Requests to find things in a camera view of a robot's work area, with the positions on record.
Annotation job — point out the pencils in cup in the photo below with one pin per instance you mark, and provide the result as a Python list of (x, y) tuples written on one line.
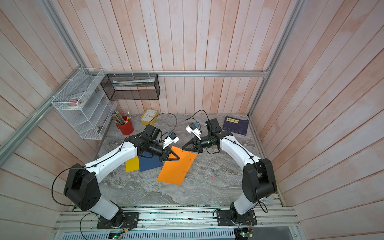
[(119, 119)]

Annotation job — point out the red pencil cup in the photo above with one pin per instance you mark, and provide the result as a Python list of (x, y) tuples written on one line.
[(127, 127)]

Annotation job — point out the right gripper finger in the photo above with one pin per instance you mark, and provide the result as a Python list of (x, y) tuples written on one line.
[(189, 149), (189, 145)]

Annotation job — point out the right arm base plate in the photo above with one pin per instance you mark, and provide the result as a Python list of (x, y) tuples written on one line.
[(231, 218)]

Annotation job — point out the tape roll in rack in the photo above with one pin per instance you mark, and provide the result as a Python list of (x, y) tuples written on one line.
[(75, 102)]

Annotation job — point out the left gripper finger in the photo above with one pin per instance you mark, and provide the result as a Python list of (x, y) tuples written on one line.
[(172, 155), (171, 159)]

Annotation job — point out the black mesh basket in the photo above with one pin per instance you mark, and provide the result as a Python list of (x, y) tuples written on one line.
[(128, 87)]

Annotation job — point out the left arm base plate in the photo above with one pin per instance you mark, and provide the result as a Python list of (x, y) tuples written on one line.
[(120, 220)]

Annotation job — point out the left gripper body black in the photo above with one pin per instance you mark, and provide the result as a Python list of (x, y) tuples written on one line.
[(157, 149)]

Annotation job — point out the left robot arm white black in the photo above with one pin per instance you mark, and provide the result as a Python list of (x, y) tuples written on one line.
[(82, 185)]

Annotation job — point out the yellow alarm clock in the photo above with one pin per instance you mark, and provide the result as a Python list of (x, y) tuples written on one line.
[(149, 117)]

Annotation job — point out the orange paper document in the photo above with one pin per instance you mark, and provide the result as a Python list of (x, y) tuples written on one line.
[(174, 172)]

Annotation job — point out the dark navy notebook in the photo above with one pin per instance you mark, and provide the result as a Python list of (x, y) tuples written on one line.
[(237, 126)]

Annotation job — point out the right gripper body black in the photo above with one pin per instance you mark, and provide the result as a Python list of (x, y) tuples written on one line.
[(206, 142)]

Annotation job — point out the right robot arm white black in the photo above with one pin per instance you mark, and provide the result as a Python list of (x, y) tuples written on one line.
[(258, 180)]

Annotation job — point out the blue paper document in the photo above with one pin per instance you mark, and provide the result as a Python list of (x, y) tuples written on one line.
[(148, 161)]

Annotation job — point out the yellow paper document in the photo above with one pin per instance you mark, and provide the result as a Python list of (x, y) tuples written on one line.
[(133, 165)]

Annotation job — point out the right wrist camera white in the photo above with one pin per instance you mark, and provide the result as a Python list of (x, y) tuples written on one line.
[(195, 129)]

